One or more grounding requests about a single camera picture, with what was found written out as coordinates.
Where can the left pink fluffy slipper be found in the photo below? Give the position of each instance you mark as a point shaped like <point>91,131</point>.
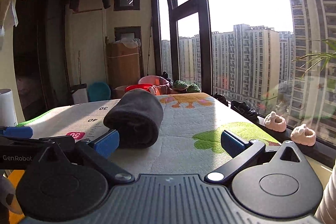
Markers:
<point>275,122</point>

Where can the pink plastic basin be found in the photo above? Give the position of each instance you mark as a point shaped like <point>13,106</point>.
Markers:
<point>153,80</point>

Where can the white black trash bin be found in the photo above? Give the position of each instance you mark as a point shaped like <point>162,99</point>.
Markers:
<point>79,93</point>

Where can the pink fluffy slipper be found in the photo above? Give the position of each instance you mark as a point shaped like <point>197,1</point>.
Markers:
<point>275,122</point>
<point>303,135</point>

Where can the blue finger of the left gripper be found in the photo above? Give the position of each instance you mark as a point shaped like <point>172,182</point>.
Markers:
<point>17,132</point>

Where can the red plastic bucket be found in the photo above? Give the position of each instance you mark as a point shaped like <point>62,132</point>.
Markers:
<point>138,86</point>

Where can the white cylinder device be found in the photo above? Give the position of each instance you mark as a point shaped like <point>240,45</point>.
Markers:
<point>8,115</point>

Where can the black shoe on sill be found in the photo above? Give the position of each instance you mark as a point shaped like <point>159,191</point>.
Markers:
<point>221,98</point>
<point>243,109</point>

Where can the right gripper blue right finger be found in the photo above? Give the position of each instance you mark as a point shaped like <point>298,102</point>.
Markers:
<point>233,144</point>

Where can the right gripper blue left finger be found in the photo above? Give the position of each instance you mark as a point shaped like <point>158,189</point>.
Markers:
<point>106,144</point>

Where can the left green knit slipper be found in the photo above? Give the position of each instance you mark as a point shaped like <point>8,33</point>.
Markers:
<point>180,85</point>

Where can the teal plastic basin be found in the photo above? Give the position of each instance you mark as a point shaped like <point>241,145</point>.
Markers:
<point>98,91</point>

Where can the brown cardboard box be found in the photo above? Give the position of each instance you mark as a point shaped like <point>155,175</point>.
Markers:
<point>123,62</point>

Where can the colourful cartoon play mat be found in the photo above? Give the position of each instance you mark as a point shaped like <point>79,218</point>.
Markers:
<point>189,139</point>

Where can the right green knit slipper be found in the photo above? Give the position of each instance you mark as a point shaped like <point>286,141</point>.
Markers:
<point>193,88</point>

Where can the dark grey knit garment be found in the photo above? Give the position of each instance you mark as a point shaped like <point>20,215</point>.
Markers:
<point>137,117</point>

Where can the green palm plant leaves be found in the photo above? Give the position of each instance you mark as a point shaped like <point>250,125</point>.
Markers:
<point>314,34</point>

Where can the right pink fluffy slipper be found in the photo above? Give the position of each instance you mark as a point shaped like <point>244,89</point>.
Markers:
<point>303,135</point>

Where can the green knit slipper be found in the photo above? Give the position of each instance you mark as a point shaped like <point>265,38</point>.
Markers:
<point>180,85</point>
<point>193,88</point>

